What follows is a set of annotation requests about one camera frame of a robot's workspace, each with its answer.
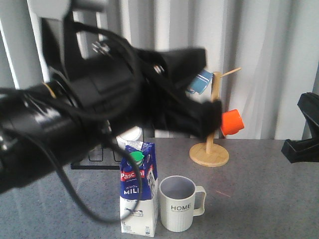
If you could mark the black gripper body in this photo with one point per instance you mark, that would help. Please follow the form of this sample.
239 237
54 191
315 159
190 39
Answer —
132 92

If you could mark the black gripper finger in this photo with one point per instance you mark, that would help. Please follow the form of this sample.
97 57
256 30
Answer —
197 119

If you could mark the Pascual whole milk carton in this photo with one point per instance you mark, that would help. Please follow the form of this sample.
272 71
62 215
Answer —
139 200

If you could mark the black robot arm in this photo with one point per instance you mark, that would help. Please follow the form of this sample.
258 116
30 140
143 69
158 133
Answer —
71 118

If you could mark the orange cup on tree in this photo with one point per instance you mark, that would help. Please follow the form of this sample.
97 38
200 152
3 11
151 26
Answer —
232 122

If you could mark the blue cup on tree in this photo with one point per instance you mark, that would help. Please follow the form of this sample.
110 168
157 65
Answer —
200 82

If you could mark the wooden mug tree stand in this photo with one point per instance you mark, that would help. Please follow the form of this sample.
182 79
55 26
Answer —
208 153

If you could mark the white mug bottom facing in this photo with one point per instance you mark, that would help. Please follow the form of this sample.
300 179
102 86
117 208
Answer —
133 134

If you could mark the cream HOME mug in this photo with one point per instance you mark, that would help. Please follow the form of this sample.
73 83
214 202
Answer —
180 201

